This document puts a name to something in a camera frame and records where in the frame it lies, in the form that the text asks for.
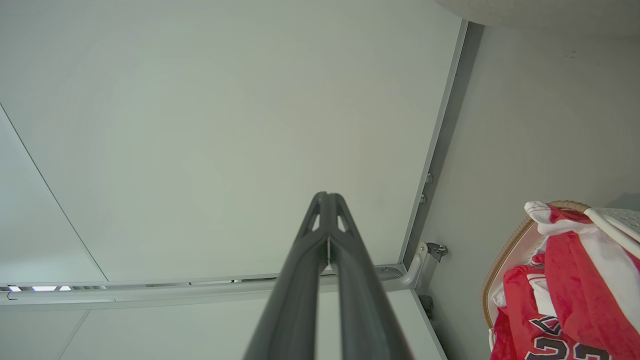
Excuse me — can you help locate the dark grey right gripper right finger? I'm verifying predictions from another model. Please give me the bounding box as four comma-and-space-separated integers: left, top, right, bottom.
328, 192, 414, 360

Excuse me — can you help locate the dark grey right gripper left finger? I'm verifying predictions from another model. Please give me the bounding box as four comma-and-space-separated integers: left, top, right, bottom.
243, 191, 330, 360

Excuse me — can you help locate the red jersey with number print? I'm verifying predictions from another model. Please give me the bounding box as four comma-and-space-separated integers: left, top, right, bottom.
489, 264, 613, 360

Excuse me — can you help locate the red and white striped garment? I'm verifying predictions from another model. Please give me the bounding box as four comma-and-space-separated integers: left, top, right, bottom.
524, 201, 640, 358

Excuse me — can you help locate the white basket with wicker rim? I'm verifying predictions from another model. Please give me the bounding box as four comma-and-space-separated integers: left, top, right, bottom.
481, 200, 640, 360

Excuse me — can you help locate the grey metal frame rail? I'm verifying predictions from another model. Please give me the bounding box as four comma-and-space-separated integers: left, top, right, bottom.
0, 241, 431, 307

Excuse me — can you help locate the grey metal frame post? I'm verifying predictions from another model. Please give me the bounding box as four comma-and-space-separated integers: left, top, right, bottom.
399, 20, 485, 268

